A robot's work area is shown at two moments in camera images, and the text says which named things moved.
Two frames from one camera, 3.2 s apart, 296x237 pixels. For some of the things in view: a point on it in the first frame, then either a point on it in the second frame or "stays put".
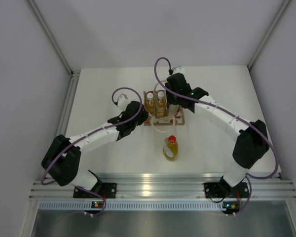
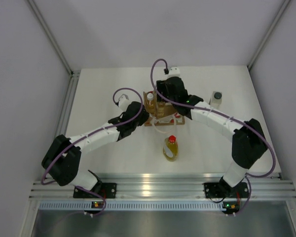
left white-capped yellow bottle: (150, 103) stays put
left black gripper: (141, 120) stays put
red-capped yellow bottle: (170, 148) stays put
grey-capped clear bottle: (173, 108) to (215, 100)
